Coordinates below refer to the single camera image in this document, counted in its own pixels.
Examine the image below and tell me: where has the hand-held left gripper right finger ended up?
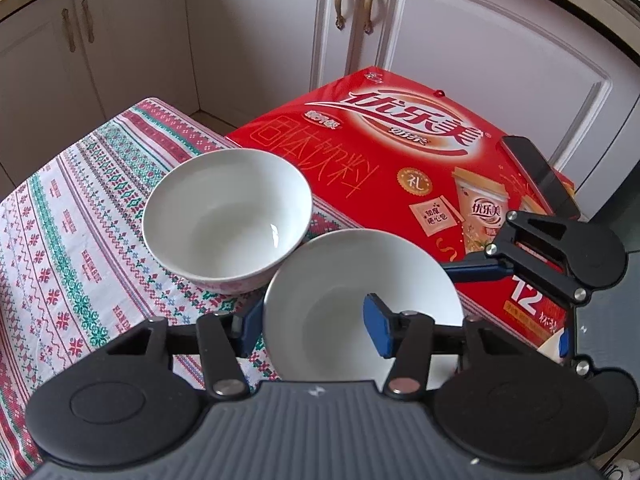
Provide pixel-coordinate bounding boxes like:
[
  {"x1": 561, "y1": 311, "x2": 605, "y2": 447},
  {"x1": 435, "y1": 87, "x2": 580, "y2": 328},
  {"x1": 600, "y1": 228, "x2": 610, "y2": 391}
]
[{"x1": 363, "y1": 293, "x2": 507, "y2": 397}]

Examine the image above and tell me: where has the patterned red green tablecloth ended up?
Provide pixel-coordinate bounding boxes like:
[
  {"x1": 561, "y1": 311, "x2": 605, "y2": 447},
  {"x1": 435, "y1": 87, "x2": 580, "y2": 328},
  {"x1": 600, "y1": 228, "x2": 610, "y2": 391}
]
[{"x1": 0, "y1": 97, "x2": 362, "y2": 467}]

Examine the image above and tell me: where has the white bowl with pink flowers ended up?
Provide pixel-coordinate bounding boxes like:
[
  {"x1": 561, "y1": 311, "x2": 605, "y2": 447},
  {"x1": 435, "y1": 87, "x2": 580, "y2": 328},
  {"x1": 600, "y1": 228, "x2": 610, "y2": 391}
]
[
  {"x1": 142, "y1": 149, "x2": 312, "y2": 296},
  {"x1": 263, "y1": 228, "x2": 466, "y2": 384}
]

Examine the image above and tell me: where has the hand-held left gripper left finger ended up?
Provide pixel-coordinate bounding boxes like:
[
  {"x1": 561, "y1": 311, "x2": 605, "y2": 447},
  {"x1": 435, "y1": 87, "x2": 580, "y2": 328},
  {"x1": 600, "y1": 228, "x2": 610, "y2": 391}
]
[{"x1": 106, "y1": 299, "x2": 264, "y2": 402}]

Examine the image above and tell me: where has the red drink carton box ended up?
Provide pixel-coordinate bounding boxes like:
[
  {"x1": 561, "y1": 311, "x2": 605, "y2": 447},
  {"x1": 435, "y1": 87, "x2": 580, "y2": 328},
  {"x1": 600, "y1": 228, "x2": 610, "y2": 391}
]
[{"x1": 224, "y1": 65, "x2": 577, "y2": 352}]

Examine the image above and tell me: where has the white cabinet door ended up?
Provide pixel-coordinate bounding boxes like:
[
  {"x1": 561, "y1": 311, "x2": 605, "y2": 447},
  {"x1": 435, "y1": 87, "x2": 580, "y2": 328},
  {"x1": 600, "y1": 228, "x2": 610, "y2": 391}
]
[
  {"x1": 0, "y1": 0, "x2": 87, "y2": 196},
  {"x1": 359, "y1": 0, "x2": 628, "y2": 216},
  {"x1": 184, "y1": 0, "x2": 367, "y2": 133},
  {"x1": 71, "y1": 0, "x2": 197, "y2": 127}
]

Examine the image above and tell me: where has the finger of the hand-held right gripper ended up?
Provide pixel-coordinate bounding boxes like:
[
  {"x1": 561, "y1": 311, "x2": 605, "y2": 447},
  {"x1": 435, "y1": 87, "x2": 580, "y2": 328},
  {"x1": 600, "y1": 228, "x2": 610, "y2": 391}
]
[
  {"x1": 441, "y1": 209, "x2": 592, "y2": 307},
  {"x1": 556, "y1": 325, "x2": 597, "y2": 378}
]

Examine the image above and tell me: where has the black smartphone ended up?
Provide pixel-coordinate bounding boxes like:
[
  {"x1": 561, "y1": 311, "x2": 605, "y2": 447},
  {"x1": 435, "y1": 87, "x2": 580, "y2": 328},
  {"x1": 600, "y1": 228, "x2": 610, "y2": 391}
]
[{"x1": 501, "y1": 135, "x2": 582, "y2": 221}]

